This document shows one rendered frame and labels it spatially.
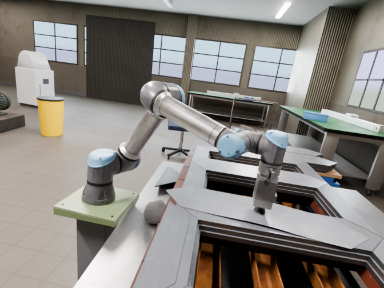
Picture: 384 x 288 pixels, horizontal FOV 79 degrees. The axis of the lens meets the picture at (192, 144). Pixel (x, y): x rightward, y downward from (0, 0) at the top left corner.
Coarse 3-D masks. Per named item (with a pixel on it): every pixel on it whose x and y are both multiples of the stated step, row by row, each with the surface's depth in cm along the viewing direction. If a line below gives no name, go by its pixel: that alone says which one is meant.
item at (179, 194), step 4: (176, 188) 97; (180, 188) 98; (184, 188) 98; (188, 188) 99; (176, 192) 94; (180, 192) 94; (184, 192) 95; (188, 192) 95; (172, 196) 91; (176, 196) 91; (180, 196) 91; (184, 196) 92; (176, 200) 88; (180, 200) 88; (180, 204) 86
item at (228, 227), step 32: (224, 160) 152; (256, 160) 151; (288, 192) 117; (320, 192) 112; (192, 224) 76; (224, 224) 78; (256, 224) 80; (352, 224) 88; (192, 256) 64; (320, 256) 75; (352, 256) 74
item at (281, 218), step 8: (272, 208) 90; (280, 208) 91; (288, 208) 93; (272, 216) 85; (280, 216) 86; (288, 216) 87; (272, 224) 80; (280, 224) 81; (288, 224) 82; (296, 232) 78
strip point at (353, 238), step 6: (336, 222) 87; (342, 228) 84; (348, 228) 85; (342, 234) 80; (348, 234) 81; (354, 234) 81; (360, 234) 82; (348, 240) 78; (354, 240) 78; (360, 240) 79; (366, 240) 79; (354, 246) 75
